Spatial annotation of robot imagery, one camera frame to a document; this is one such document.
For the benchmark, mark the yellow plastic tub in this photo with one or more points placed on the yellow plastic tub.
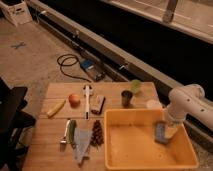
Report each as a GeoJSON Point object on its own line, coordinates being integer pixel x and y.
{"type": "Point", "coordinates": [130, 143]}

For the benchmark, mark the orange apple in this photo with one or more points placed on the orange apple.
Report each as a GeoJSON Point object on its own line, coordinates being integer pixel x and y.
{"type": "Point", "coordinates": [74, 100]}

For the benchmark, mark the white cardboard box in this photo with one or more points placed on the white cardboard box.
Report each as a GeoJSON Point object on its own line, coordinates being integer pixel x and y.
{"type": "Point", "coordinates": [17, 14]}

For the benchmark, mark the dark metal cup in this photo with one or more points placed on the dark metal cup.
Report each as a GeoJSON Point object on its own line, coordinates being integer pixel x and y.
{"type": "Point", "coordinates": [126, 98]}

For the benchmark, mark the blue sponge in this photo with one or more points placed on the blue sponge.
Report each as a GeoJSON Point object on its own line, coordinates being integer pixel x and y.
{"type": "Point", "coordinates": [160, 133]}

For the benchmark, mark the black chair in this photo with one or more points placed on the black chair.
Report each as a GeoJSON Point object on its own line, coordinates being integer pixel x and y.
{"type": "Point", "coordinates": [12, 122]}

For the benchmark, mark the white handled knife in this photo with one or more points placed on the white handled knife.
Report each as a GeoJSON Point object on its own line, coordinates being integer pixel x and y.
{"type": "Point", "coordinates": [87, 93]}

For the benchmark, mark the green cucumber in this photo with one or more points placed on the green cucumber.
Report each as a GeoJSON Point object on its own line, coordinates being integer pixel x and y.
{"type": "Point", "coordinates": [72, 126]}

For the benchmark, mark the grey cloth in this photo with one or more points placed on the grey cloth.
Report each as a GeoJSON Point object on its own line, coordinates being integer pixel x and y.
{"type": "Point", "coordinates": [82, 141]}

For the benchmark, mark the yellow banana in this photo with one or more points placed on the yellow banana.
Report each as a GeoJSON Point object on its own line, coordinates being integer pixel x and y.
{"type": "Point", "coordinates": [51, 112]}

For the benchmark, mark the brown bread block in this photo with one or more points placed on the brown bread block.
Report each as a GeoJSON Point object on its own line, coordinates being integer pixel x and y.
{"type": "Point", "coordinates": [98, 105]}

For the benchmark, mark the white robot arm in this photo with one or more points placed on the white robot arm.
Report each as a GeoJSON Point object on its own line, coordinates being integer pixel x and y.
{"type": "Point", "coordinates": [189, 99]}

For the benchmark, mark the green plastic cup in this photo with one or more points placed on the green plastic cup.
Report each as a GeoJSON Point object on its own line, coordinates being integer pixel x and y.
{"type": "Point", "coordinates": [135, 86]}

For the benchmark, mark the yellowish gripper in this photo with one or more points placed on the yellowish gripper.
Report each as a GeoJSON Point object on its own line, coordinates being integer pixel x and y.
{"type": "Point", "coordinates": [171, 129]}

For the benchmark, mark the blue power device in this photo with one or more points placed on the blue power device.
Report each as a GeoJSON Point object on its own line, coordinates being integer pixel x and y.
{"type": "Point", "coordinates": [91, 70]}

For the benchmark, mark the bunch of dark grapes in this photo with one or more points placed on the bunch of dark grapes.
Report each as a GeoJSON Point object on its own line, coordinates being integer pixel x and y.
{"type": "Point", "coordinates": [97, 134]}

